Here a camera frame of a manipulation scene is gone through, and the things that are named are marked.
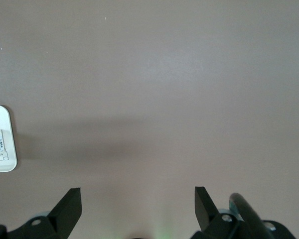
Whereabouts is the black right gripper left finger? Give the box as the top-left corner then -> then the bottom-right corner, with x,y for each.
0,188 -> 83,239

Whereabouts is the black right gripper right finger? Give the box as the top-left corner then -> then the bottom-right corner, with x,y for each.
189,186 -> 298,239

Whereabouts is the cream rectangular plastic tray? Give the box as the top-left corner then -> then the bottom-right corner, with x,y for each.
0,105 -> 18,174

